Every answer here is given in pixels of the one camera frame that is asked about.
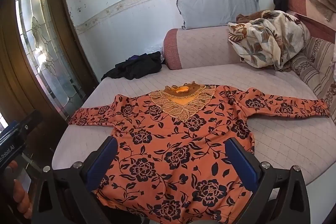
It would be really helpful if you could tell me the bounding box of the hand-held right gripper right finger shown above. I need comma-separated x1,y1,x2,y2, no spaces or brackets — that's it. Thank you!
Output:
224,137,312,224

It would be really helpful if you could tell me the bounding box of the person's left hand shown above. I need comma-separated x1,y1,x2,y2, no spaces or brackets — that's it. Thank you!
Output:
4,160,33,220

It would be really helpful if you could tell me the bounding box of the black clothes pile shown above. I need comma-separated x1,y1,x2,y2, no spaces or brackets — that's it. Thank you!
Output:
101,51,163,81

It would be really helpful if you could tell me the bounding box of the light blue hanging cloth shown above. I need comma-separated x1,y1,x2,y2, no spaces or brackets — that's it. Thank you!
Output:
170,0,261,30

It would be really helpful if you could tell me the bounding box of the wooden door with patterned glass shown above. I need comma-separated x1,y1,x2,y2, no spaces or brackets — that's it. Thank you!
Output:
0,0,99,135

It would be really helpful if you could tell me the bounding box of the pink quilted sofa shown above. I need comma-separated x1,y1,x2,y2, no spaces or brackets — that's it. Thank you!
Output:
51,0,336,224

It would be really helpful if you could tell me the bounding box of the orange floral sweater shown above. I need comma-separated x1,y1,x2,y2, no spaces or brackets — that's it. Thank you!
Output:
69,81,330,224

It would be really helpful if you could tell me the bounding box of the cream floral cloth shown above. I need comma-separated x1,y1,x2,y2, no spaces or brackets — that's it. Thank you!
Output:
227,10,311,72

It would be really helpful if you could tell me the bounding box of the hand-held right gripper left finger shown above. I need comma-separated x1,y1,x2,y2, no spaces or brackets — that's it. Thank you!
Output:
31,136,118,224

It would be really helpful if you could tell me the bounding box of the brown cloth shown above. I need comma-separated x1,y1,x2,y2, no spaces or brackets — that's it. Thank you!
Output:
236,10,271,23

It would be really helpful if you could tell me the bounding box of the striped floral cushion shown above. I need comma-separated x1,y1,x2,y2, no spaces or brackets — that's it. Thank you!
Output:
289,36,336,109

